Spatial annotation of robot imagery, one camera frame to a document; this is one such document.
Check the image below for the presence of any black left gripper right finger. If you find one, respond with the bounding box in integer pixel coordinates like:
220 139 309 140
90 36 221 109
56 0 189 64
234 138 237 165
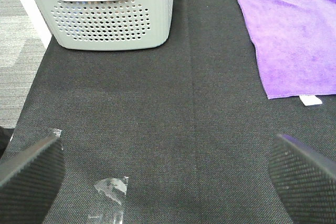
268 135 335 223

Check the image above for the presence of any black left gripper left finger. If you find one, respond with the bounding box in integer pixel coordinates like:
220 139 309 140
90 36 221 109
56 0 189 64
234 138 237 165
1 136 65 223

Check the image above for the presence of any purple microfiber towel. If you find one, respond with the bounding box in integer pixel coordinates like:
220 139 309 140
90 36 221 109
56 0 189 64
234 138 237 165
237 0 335 99

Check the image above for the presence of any clear tape piece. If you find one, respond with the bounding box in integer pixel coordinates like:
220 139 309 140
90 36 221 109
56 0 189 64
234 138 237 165
87 176 129 224

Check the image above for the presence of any grey perforated laundry basket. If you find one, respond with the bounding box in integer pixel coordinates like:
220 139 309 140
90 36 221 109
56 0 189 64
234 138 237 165
35 0 173 51

